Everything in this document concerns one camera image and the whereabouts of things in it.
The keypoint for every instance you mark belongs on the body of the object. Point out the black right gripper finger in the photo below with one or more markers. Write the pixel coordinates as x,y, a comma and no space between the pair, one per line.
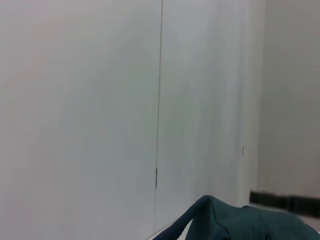
287,202

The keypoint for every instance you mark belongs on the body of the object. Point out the dark teal fabric bag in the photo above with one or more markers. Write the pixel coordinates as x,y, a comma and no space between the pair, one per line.
237,222

